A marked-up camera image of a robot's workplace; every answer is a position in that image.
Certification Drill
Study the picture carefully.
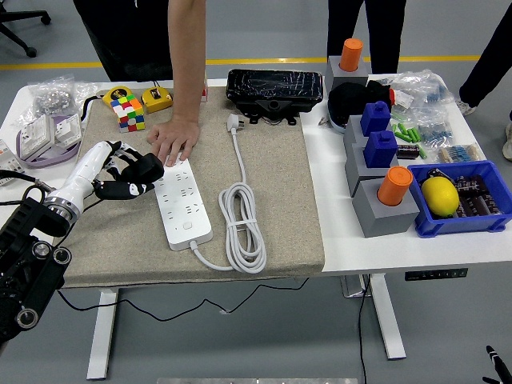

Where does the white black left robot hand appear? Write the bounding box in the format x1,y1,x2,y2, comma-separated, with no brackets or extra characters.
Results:
47,139,166,211

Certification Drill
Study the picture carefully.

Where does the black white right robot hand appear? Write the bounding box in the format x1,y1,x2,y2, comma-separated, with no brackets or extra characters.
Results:
482,345,512,384

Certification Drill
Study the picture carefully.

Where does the person's left hand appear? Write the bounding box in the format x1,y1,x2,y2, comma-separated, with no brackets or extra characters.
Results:
146,114,201,168

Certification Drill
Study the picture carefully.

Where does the black plug adapter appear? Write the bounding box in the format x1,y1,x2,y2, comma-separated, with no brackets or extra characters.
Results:
122,153,166,186

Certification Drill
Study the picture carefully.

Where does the white power strip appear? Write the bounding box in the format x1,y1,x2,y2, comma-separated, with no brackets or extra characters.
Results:
154,158,214,252

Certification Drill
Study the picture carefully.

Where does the thin black plug cord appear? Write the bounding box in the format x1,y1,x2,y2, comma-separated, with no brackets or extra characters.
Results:
55,198,311,323

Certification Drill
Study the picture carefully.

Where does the purple tray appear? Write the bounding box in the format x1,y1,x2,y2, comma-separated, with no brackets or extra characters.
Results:
14,113,84,169

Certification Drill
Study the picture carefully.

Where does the square yellow tape measure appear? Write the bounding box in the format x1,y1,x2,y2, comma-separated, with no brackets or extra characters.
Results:
135,78,174,114

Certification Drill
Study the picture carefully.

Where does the white socket box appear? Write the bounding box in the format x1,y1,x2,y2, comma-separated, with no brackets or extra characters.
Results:
18,114,57,158
54,114,84,146

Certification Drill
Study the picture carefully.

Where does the round yellow tape measure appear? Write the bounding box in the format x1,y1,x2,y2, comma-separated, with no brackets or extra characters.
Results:
97,85,135,110

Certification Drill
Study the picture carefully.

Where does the white circuit breaker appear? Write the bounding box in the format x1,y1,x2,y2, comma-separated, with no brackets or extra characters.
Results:
0,138,26,187

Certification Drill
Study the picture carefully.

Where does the empty clear plastic bag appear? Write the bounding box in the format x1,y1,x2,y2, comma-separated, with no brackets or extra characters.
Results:
74,81,101,106

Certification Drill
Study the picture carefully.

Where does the clear bag of metal nuts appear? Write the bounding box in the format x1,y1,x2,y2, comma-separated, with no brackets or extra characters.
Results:
26,74,78,118

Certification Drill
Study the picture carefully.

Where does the black table control panel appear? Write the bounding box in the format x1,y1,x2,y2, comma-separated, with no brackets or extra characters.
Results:
404,267,470,282

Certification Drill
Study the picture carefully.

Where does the grey-brown mat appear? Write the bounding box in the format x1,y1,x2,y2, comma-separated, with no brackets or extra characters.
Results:
59,85,326,289

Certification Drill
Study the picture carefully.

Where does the black wrapped device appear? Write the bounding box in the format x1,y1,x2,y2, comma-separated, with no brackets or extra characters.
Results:
226,68,325,126

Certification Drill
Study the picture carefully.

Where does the white table leg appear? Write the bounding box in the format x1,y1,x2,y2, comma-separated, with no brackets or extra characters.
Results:
367,274,408,360
86,287,120,381

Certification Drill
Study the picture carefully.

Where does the black office chair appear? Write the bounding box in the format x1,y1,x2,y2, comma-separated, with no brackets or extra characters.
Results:
0,0,53,58

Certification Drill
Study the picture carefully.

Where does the blue plastic bin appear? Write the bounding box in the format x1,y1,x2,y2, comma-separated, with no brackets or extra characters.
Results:
406,159,512,239

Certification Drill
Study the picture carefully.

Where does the dark brown capacitor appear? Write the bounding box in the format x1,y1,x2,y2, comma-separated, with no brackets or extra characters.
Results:
454,174,490,198
481,192,504,218
396,144,422,161
458,195,487,219

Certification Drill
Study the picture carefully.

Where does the light blue dish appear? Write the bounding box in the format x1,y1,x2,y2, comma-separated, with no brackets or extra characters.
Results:
326,102,348,135

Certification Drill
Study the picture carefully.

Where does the grey under-table box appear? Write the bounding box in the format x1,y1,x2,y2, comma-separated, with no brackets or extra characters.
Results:
340,274,374,299

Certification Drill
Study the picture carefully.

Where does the grey block holder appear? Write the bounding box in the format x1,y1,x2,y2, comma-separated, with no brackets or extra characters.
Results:
324,55,370,91
344,139,401,198
342,114,395,150
351,178,422,239

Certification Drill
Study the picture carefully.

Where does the yellow lemon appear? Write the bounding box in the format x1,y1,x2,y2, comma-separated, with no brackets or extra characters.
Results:
420,176,461,219

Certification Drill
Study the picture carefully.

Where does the black cloth bundle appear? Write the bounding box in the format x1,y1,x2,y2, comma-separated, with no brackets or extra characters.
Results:
327,79,395,130

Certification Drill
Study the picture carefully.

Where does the orange cylinder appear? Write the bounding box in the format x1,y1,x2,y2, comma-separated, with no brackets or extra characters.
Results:
339,38,365,74
376,166,414,207

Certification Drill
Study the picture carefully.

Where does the blue block with knob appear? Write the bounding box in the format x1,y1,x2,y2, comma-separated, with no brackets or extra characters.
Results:
359,100,392,138
362,130,399,169

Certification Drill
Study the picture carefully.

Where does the black key fob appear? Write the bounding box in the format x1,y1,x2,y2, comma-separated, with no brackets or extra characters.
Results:
424,167,456,186

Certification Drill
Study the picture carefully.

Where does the clear bag of taped resistors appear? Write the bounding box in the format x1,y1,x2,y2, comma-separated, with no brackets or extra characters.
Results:
437,142,488,166

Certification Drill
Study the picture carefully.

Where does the small clear resistor bag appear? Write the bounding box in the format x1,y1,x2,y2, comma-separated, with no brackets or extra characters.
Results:
414,106,456,146

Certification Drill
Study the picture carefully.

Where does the large clear resistor bag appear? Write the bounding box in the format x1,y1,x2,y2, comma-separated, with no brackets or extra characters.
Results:
382,69,458,110

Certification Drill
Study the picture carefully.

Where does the white power cord with plug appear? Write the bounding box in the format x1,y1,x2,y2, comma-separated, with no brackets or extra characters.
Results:
190,113,268,275

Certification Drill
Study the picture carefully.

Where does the black table power cable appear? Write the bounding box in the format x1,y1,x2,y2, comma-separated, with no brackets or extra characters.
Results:
357,274,372,384

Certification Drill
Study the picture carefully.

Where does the green wall plug cluster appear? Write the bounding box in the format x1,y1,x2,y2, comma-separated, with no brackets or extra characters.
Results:
390,122,422,144

